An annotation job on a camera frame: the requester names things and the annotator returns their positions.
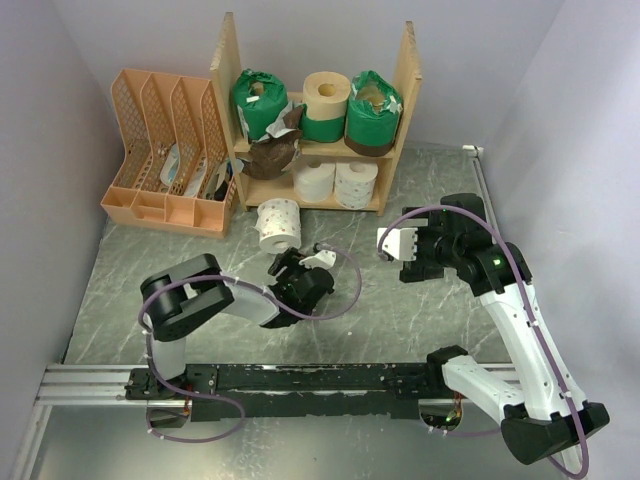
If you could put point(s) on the orange file organizer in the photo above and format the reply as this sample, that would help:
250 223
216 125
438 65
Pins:
157 110

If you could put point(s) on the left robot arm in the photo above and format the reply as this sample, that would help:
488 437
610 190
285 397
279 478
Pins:
301 281

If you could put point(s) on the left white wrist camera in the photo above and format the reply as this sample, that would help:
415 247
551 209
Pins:
324 259

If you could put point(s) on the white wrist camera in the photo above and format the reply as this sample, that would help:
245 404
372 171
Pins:
324 259
399 243

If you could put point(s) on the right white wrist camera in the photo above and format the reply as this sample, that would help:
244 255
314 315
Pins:
399 243

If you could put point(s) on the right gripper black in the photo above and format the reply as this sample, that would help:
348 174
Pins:
422 267

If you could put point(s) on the wooden shelf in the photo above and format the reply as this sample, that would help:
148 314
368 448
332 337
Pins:
225 70

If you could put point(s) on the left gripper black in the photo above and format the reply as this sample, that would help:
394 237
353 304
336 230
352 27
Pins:
290 258

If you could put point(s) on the green brown roll torn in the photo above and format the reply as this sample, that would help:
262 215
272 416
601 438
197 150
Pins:
373 113

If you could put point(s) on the white paper roll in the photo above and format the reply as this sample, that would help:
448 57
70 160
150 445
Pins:
354 183
313 179
278 225

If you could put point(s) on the items in organizer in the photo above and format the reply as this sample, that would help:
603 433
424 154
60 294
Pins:
214 185

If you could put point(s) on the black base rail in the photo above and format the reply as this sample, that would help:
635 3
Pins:
386 389

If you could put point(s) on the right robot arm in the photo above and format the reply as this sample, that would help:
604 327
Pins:
548 413

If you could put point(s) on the brown green paper roll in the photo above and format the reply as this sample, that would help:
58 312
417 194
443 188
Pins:
320 117

